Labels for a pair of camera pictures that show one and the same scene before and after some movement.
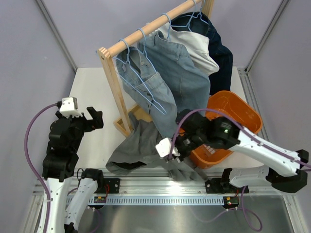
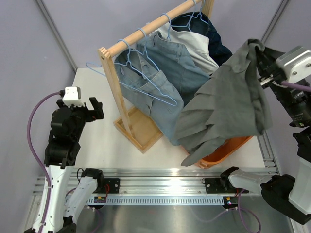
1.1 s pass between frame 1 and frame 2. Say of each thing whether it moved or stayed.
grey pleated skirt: moved
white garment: stayed
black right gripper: moved
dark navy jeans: stayed
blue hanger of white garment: stayed
